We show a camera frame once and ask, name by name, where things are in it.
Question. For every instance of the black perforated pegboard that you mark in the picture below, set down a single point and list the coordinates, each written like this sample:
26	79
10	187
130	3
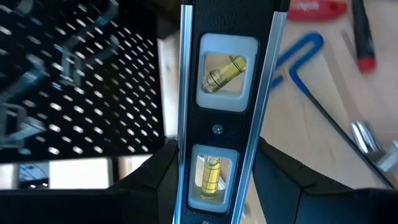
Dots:
88	119

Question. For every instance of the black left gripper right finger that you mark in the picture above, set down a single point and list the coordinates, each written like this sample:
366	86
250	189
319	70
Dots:
311	205

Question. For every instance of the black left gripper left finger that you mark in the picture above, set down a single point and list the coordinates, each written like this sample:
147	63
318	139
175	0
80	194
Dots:
93	208

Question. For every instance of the black torpedo spirit level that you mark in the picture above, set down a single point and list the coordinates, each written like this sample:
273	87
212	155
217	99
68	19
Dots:
202	130

